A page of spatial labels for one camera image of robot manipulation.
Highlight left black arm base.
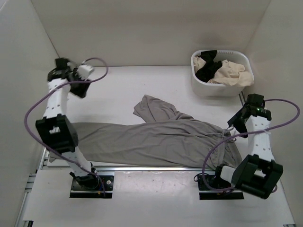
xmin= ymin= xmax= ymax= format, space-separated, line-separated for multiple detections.
xmin=70 ymin=172 xmax=115 ymax=199

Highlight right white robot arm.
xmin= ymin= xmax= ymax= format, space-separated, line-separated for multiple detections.
xmin=213 ymin=94 xmax=283 ymax=199

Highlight front aluminium rail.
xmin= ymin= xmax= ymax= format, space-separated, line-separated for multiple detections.
xmin=42 ymin=165 xmax=268 ymax=173

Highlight beige trousers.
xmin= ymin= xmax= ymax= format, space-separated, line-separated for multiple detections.
xmin=193 ymin=56 xmax=253 ymax=87

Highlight left aluminium rail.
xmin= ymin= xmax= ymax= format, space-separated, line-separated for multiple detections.
xmin=36 ymin=147 xmax=49 ymax=172

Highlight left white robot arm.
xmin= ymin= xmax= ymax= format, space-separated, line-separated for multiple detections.
xmin=36 ymin=58 xmax=99 ymax=189

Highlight white laundry basket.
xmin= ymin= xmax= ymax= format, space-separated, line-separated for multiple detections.
xmin=191 ymin=50 xmax=254 ymax=97

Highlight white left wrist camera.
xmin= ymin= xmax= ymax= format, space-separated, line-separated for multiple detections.
xmin=77 ymin=64 xmax=94 ymax=80

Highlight black trousers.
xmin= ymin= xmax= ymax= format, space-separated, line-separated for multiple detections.
xmin=195 ymin=50 xmax=222 ymax=83

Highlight grey trousers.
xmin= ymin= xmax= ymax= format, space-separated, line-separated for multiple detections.
xmin=73 ymin=95 xmax=242 ymax=169

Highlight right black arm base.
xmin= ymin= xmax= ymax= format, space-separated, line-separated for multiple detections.
xmin=194 ymin=173 xmax=244 ymax=201

